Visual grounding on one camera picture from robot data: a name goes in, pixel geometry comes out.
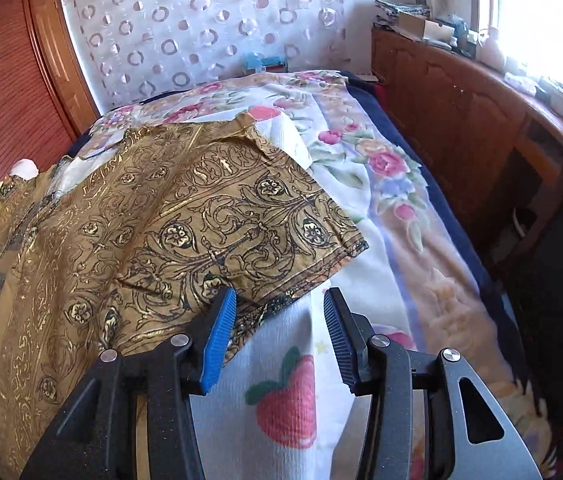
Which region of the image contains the wooden slatted wardrobe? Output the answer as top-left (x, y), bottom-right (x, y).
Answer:
top-left (0, 0), bottom-right (102, 266)

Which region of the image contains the white curtain with circles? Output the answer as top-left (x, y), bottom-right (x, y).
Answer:
top-left (62, 0), bottom-right (362, 111)

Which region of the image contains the navy bedding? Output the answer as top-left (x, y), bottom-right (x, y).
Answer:
top-left (346, 77), bottom-right (532, 376)

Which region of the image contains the white round container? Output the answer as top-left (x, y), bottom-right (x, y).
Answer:
top-left (511, 206), bottom-right (537, 237)

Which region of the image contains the cardboard box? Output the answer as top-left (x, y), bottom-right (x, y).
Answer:
top-left (397, 11), bottom-right (455, 43)

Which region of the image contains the blue plastic toy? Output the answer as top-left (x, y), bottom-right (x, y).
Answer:
top-left (242, 52), bottom-right (288, 75)

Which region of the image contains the gold patterned garment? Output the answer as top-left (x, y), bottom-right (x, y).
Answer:
top-left (0, 112), bottom-right (369, 461)

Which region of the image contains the wooden cabinet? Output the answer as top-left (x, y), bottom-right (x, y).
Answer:
top-left (370, 24), bottom-right (563, 281)

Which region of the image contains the white jar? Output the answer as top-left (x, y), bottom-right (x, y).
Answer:
top-left (479, 35), bottom-right (507, 70)

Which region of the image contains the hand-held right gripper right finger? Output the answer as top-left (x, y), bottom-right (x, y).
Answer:
top-left (323, 287), bottom-right (545, 480)

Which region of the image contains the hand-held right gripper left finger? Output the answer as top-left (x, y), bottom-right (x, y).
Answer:
top-left (19, 287), bottom-right (238, 480)

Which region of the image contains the floral blanket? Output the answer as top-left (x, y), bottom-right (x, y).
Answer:
top-left (82, 70), bottom-right (559, 480)

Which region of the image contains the stack of patterned cloths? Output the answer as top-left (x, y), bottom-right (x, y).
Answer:
top-left (374, 0), bottom-right (432, 17)

